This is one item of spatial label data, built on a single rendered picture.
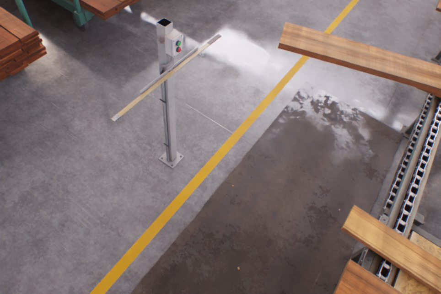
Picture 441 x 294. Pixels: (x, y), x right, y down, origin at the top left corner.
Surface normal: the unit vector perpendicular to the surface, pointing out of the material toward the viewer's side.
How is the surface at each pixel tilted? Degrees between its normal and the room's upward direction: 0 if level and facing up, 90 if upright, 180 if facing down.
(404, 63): 0
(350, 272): 0
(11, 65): 90
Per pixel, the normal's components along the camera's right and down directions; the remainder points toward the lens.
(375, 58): 0.11, -0.58
